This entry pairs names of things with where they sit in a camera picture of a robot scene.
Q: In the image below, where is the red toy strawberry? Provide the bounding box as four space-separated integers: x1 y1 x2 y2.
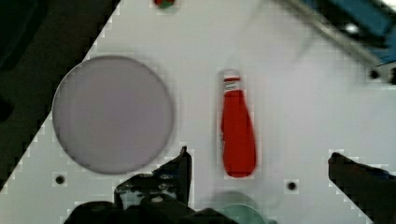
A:
153 0 176 8

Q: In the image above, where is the teal cup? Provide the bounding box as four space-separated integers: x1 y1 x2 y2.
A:
211 191 277 224

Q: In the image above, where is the round lavender plate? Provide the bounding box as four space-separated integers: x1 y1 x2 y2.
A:
51 55 174 175

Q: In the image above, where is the red felt ketchup bottle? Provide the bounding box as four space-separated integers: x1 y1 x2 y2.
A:
220 69 257 178

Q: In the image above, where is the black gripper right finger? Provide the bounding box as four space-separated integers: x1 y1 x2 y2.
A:
328 152 396 224

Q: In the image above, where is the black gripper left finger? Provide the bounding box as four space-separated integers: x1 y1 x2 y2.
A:
64 147 237 224

